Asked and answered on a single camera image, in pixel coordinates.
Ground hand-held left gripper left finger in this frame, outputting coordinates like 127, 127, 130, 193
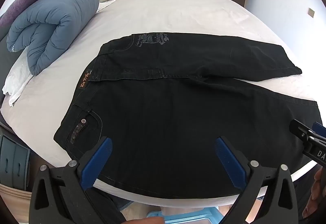
29, 137, 128, 224

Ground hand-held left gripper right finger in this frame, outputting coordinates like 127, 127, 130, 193
215, 137, 298, 224

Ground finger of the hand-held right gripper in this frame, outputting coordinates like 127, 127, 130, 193
290, 119, 317, 141
312, 122, 326, 138

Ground black denim pants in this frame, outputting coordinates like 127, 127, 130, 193
53, 32, 322, 200

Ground person's right hand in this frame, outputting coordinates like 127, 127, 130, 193
311, 168, 326, 203

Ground light blue plastic stool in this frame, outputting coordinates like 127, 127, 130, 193
146, 207, 221, 224

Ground dark drawer cabinet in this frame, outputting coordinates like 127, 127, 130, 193
0, 134, 31, 190

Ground crumpled white cloth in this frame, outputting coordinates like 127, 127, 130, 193
2, 48, 33, 107

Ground folded blue duvet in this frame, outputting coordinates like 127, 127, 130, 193
6, 0, 100, 76

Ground bed with white sheet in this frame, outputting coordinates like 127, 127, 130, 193
0, 0, 326, 214

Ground purple blanket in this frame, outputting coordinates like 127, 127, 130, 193
0, 0, 67, 33

